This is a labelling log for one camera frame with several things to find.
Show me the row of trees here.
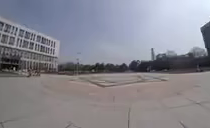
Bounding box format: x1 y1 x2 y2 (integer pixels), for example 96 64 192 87
57 59 141 74

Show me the lamp pole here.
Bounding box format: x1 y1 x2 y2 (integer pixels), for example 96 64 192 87
75 51 82 76

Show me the tall pale chimney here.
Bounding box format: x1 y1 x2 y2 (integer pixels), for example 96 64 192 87
150 47 156 62

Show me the grey paved plaza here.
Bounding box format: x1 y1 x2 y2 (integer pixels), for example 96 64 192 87
0 70 210 128

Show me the low dark long building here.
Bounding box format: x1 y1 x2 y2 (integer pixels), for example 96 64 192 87
137 55 210 72

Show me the white building with window grid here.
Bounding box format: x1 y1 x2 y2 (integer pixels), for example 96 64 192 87
0 14 61 73

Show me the pale distant building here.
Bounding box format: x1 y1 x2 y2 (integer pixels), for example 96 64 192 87
188 46 208 58

